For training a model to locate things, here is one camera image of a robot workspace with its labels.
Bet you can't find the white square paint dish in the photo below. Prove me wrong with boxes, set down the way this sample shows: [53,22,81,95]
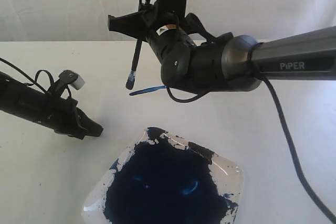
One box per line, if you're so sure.
[81,127,244,223]

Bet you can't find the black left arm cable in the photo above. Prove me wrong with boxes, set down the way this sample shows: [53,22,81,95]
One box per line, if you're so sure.
[0,57,73,101]

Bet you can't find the black paintbrush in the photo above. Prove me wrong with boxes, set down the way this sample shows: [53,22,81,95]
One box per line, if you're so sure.
[125,39,142,90]

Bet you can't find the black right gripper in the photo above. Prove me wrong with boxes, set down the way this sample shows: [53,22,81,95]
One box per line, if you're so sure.
[108,10,216,88]

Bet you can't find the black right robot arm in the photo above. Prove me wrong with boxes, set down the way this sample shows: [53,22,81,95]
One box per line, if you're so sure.
[108,10,335,94]

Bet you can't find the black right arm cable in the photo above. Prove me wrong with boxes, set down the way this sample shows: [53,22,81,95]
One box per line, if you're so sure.
[165,37,336,224]

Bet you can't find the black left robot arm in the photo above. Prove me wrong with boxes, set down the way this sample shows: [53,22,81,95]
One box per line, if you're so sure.
[1,70,103,140]

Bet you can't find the white paper sheet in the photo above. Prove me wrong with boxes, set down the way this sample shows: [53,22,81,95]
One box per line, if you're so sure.
[98,84,220,149]

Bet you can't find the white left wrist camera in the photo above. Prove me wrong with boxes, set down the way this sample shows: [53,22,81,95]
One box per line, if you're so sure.
[58,70,85,90]

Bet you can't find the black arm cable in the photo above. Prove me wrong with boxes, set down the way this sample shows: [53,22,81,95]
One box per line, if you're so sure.
[165,37,336,224]
[0,57,73,101]

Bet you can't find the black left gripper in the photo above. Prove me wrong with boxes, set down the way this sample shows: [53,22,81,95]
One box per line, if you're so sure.
[36,98,103,139]

